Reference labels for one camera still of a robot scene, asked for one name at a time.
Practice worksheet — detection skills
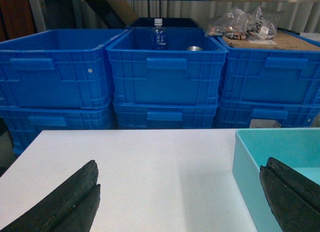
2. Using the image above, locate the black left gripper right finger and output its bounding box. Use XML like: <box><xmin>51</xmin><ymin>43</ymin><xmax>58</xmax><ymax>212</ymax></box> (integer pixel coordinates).
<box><xmin>259</xmin><ymin>157</ymin><xmax>320</xmax><ymax>232</ymax></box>

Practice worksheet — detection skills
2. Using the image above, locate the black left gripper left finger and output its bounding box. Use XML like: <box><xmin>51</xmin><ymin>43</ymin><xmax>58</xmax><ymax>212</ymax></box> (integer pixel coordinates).
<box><xmin>1</xmin><ymin>160</ymin><xmax>101</xmax><ymax>232</ymax></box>

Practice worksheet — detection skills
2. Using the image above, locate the teal plastic tray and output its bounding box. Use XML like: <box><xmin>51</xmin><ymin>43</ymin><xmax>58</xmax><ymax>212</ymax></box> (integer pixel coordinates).
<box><xmin>232</xmin><ymin>128</ymin><xmax>320</xmax><ymax>232</ymax></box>

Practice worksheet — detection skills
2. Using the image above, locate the lower left blue crate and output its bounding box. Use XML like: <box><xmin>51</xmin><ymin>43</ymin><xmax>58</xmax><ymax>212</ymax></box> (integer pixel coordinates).
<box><xmin>0</xmin><ymin>102</ymin><xmax>118</xmax><ymax>157</ymax></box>

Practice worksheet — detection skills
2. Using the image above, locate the lower right blue crate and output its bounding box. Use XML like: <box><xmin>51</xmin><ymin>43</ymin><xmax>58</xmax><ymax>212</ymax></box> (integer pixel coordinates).
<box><xmin>214</xmin><ymin>100</ymin><xmax>320</xmax><ymax>129</ymax></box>

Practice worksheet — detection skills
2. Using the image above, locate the lower middle blue crate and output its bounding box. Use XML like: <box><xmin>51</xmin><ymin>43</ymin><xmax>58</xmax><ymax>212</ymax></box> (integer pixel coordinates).
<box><xmin>113</xmin><ymin>102</ymin><xmax>218</xmax><ymax>129</ymax></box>

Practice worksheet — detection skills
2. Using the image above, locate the blue crate with cardboard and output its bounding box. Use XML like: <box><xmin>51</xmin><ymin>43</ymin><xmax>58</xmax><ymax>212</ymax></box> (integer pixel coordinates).
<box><xmin>217</xmin><ymin>31</ymin><xmax>320</xmax><ymax>105</ymax></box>

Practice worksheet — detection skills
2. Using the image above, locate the brown cardboard sheet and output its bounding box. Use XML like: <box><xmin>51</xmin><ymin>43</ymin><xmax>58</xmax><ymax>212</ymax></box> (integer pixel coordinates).
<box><xmin>222</xmin><ymin>32</ymin><xmax>320</xmax><ymax>51</ymax></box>

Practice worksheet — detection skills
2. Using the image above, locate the blue crate with bottle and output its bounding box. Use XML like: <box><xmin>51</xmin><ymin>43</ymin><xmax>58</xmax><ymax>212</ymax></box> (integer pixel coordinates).
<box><xmin>106</xmin><ymin>28</ymin><xmax>228</xmax><ymax>106</ymax></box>

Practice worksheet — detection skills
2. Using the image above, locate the silver metal can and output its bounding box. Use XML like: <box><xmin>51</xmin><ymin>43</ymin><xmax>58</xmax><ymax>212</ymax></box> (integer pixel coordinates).
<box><xmin>187</xmin><ymin>46</ymin><xmax>203</xmax><ymax>51</ymax></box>

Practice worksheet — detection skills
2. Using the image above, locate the clear bag of parts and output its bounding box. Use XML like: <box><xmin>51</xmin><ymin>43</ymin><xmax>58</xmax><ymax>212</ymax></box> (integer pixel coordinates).
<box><xmin>205</xmin><ymin>6</ymin><xmax>281</xmax><ymax>41</ymax></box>

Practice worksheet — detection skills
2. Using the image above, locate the clear water bottle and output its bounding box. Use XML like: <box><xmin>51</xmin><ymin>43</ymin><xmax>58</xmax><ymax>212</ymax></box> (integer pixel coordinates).
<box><xmin>151</xmin><ymin>18</ymin><xmax>167</xmax><ymax>50</ymax></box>

